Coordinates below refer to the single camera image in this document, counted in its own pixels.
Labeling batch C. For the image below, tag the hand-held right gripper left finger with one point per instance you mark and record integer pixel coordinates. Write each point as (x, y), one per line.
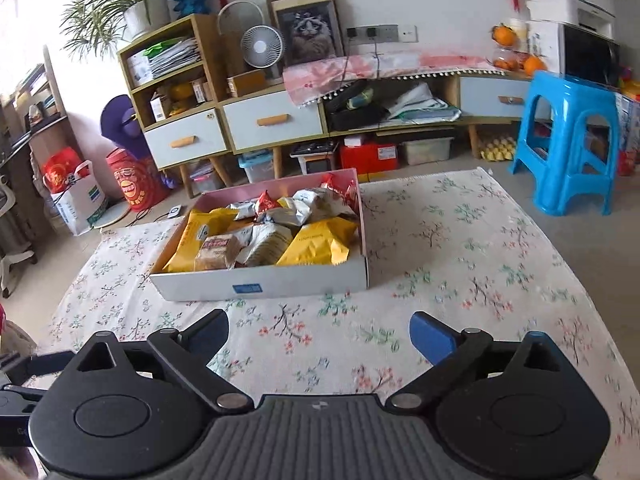
(207, 334)

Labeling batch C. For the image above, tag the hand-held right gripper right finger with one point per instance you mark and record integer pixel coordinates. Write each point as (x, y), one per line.
(432, 337)

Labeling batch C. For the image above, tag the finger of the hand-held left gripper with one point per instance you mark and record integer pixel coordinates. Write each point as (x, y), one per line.
(40, 366)

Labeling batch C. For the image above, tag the clear-wrapped brown cake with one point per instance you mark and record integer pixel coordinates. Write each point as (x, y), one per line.
(217, 250)

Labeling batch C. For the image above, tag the white apple-print snack packet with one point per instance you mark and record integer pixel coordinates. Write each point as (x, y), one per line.
(315, 200)
(265, 245)

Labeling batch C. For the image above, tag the pink cardboard box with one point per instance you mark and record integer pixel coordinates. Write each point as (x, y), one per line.
(300, 280)

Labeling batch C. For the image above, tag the white monkey-print snack packet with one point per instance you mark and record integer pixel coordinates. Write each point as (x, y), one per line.
(245, 210)

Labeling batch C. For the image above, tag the silver snack packet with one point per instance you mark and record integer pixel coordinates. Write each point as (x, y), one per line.
(280, 216)

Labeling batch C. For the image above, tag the red snack packet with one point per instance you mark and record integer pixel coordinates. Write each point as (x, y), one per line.
(267, 204)
(340, 187)

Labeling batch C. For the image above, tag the small yellow snack packet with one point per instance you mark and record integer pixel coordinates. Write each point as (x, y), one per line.
(286, 202)

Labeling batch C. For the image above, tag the floral tablecloth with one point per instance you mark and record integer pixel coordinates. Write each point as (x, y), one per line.
(450, 270)

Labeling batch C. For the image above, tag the small white device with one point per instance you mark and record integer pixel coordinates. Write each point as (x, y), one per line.
(176, 212)

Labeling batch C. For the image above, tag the white round base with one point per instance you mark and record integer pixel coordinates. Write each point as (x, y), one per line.
(112, 215)

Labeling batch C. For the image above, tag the small clear plastic bin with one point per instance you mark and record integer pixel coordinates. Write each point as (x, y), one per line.
(205, 177)

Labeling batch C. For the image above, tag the white paper bag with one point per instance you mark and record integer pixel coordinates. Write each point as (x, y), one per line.
(77, 205)

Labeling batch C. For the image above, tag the red gift bucket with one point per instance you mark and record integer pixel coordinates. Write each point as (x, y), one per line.
(132, 182)

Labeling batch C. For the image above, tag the blue-lid plastic bin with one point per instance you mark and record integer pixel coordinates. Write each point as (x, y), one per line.
(255, 167)

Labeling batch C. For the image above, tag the clear plastic storage bin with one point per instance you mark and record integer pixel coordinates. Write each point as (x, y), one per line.
(425, 152)

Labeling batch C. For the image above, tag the red box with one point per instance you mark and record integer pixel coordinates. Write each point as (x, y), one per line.
(367, 157)

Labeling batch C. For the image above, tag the red bag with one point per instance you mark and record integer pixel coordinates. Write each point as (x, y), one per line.
(60, 170)

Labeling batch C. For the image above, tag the yellow egg tray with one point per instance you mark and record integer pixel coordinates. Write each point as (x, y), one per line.
(497, 151)

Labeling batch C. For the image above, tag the tall wooden shelf cabinet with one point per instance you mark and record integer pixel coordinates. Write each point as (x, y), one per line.
(185, 137)

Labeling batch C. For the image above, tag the dark bookshelf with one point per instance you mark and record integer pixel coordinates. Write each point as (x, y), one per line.
(20, 160)

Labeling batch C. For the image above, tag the wooden single-drawer cabinet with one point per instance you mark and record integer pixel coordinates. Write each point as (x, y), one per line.
(272, 120)

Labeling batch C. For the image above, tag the purple hat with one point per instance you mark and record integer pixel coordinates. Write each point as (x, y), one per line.
(117, 125)

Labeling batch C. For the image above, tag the white printed carton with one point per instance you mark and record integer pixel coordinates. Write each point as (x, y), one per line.
(160, 107)

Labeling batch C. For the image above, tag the folded white-green cloth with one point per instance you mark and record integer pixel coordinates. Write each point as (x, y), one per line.
(420, 105)

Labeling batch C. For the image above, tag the black bag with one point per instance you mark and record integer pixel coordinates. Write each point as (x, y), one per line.
(355, 115)

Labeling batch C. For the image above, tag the small brown-white carton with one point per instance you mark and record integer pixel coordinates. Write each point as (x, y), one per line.
(201, 90)

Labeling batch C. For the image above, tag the large orange fruit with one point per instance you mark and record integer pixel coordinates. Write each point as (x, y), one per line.
(181, 91)

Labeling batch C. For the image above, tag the brown cardboard box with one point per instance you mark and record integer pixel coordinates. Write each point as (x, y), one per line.
(246, 82)

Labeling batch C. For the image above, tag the red snack carton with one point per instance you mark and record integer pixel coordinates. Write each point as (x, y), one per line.
(628, 164)

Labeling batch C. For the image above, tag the blue plastic stool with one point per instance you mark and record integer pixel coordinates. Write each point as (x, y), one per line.
(565, 95)

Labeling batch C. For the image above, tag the stack of papers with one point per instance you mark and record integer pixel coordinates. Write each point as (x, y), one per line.
(175, 57)

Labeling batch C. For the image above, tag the pink floral cloth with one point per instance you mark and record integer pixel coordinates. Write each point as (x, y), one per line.
(320, 72)

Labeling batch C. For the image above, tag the bowl of small oranges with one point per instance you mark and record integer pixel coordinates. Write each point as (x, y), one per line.
(506, 62)

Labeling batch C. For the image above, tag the white desk fan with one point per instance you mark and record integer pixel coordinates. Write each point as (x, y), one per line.
(262, 46)

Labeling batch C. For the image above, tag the orange with leaves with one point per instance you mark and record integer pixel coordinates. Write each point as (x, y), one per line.
(504, 35)

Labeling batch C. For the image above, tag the framed cat picture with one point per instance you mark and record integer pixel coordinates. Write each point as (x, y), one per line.
(310, 35)

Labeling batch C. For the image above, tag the white cup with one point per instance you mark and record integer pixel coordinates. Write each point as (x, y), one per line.
(519, 30)

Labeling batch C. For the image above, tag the white microwave oven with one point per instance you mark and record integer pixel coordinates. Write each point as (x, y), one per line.
(585, 55)

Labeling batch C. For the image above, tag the potted green plant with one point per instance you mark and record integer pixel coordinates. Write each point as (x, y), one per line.
(145, 17)

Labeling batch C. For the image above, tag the white printer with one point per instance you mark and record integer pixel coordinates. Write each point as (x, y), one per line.
(555, 7)

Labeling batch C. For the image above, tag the white chair frame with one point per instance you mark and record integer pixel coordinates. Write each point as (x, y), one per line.
(15, 260)

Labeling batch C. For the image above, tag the white wall socket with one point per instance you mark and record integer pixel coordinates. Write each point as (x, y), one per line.
(407, 34)

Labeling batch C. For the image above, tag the grey wall socket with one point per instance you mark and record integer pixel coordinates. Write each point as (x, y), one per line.
(385, 32)

